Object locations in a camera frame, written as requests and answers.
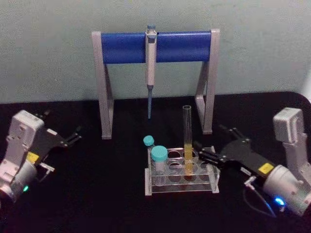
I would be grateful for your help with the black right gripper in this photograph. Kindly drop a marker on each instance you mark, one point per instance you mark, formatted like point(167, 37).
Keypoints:
point(243, 155)

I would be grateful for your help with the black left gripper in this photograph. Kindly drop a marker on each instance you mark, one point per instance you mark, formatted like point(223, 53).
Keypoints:
point(47, 143)

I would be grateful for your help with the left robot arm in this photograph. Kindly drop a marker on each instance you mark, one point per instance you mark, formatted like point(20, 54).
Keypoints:
point(18, 148)

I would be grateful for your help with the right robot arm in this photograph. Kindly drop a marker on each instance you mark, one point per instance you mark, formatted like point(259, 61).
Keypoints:
point(291, 155)

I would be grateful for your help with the glass tube with yellow liquid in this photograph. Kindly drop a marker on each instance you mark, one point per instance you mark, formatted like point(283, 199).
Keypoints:
point(188, 155)

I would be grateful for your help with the clear plastic tube rack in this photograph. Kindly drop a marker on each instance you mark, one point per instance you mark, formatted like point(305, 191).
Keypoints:
point(179, 180)

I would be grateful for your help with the large teal capped tube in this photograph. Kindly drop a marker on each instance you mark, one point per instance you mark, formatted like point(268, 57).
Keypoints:
point(159, 155)

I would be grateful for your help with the small teal capped tube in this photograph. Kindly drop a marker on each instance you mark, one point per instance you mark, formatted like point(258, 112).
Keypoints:
point(148, 140)

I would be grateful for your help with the black table cloth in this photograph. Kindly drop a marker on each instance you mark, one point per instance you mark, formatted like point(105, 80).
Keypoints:
point(102, 194)

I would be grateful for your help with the grey stand with blue bar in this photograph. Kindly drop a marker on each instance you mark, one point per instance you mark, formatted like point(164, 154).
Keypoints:
point(179, 46)

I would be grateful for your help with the grey pipette with blue tip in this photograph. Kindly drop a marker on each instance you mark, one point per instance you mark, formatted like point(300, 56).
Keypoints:
point(151, 63)

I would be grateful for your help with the pale wall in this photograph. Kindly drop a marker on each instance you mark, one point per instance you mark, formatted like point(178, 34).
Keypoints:
point(48, 48)

